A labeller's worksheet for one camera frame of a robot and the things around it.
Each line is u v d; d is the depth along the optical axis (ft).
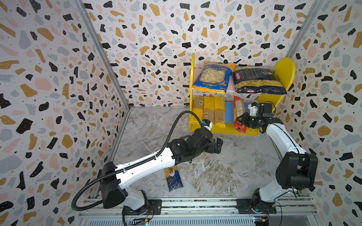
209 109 3.21
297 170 1.47
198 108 3.25
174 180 2.68
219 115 3.12
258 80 2.40
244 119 2.56
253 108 2.66
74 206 1.16
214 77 2.51
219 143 2.01
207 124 2.02
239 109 2.95
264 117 2.16
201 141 1.62
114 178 1.31
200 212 2.40
